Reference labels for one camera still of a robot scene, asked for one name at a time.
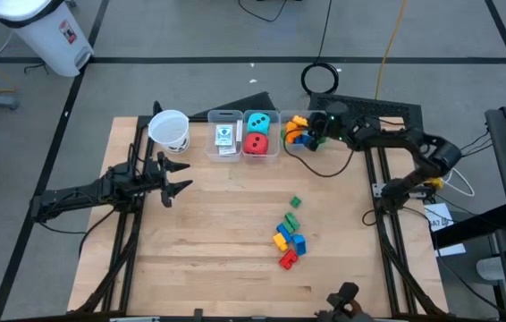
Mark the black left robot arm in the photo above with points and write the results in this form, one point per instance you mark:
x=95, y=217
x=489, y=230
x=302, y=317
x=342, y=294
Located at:
x=69, y=199

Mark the person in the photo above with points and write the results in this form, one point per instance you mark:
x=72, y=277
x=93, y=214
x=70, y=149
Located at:
x=356, y=314

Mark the small white card box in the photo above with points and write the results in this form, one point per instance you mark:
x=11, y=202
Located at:
x=227, y=150

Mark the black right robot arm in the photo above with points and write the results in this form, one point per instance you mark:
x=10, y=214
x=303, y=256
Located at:
x=414, y=143

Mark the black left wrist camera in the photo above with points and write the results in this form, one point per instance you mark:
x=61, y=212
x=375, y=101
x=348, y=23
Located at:
x=125, y=173

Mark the red foam die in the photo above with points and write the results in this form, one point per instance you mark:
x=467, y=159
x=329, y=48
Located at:
x=249, y=149

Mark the black triangular panel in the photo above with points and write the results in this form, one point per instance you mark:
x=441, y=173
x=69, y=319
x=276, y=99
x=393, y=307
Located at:
x=253, y=107

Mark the white trash can black rim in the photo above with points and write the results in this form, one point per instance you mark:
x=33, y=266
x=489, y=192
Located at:
x=52, y=40

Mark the white plastic cup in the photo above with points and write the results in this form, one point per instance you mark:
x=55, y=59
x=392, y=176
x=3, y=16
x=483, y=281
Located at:
x=168, y=129

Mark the white teal playing cards box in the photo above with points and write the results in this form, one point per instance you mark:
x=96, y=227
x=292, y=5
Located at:
x=224, y=135

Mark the large blue building block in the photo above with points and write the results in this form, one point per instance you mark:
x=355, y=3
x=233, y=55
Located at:
x=302, y=140

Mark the grey cylinder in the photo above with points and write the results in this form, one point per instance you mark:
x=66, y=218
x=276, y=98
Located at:
x=490, y=268

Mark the wide clear plastic bin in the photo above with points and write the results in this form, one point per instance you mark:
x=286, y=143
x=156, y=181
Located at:
x=293, y=147

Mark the red building block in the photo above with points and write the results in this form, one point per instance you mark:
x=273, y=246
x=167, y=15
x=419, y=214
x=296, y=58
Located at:
x=288, y=260

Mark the small orange building block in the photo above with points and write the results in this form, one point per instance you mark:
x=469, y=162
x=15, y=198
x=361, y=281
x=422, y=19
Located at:
x=300, y=120

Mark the small green square brick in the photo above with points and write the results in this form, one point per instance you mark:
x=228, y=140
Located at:
x=296, y=201

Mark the blue plastic building block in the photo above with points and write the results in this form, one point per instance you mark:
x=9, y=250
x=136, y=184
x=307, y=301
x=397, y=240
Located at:
x=299, y=244
x=284, y=233

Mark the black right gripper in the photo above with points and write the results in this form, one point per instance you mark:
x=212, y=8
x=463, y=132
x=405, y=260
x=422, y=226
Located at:
x=340, y=125

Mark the long green studded brick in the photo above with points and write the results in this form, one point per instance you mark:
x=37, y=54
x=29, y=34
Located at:
x=292, y=221

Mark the black perforated metal panel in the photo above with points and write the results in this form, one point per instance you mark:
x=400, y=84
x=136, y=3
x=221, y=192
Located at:
x=382, y=107

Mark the small green flat brick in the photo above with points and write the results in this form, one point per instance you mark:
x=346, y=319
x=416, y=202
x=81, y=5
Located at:
x=287, y=227

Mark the yellow block with stud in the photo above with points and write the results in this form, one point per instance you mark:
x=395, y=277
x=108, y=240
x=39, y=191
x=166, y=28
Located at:
x=280, y=242

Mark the narrow white card box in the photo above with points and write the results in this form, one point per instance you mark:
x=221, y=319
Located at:
x=239, y=129

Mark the white paper sheet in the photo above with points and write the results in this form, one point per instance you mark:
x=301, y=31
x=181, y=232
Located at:
x=441, y=217

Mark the black diagonal beam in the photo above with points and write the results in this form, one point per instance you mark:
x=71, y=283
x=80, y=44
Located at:
x=472, y=230

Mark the teal foam die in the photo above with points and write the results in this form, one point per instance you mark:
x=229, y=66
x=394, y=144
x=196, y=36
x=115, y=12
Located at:
x=253, y=127

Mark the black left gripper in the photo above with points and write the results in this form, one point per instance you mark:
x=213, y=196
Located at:
x=145, y=179

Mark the black aluminium table frame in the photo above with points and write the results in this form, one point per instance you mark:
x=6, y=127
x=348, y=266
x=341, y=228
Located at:
x=142, y=121

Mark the black table clamp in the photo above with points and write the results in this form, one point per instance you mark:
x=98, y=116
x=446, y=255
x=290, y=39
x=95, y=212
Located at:
x=198, y=314

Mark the yellow plug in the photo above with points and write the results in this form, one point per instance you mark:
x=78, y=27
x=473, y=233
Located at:
x=436, y=182

